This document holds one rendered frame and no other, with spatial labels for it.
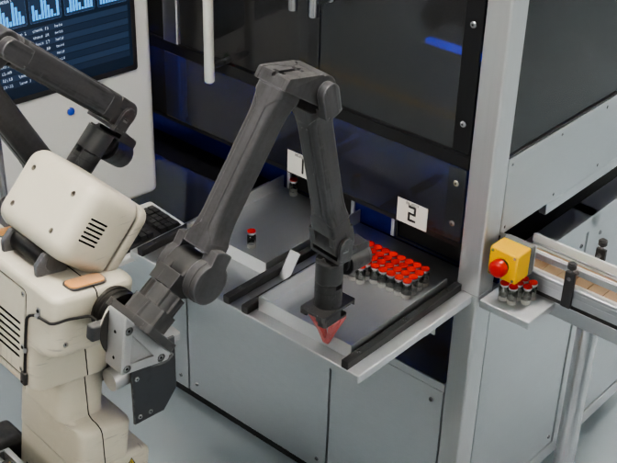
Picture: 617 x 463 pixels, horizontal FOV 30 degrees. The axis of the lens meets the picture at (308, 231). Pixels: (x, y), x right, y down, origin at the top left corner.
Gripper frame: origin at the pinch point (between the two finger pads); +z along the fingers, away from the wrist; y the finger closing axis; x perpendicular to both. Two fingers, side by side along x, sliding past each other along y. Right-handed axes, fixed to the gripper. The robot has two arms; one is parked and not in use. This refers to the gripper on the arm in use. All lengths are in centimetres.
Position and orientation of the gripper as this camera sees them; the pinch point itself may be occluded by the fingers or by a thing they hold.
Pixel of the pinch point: (326, 339)
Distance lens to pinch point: 239.8
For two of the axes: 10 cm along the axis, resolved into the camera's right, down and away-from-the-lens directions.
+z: -0.3, 8.6, 5.1
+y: 6.6, -3.6, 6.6
